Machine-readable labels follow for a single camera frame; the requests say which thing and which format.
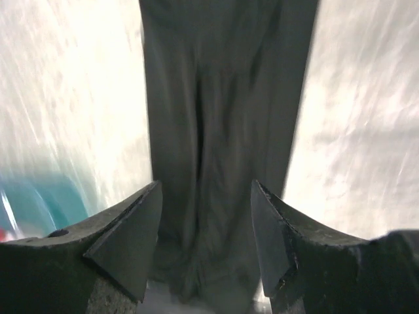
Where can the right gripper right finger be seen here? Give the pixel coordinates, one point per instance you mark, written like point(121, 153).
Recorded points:
point(308, 267)

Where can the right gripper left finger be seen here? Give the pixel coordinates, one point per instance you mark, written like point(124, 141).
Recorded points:
point(98, 265)

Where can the black t shirt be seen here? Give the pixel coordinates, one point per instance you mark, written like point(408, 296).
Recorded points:
point(224, 82)

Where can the blue transparent plastic bin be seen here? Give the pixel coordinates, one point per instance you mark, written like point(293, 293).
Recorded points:
point(38, 206)

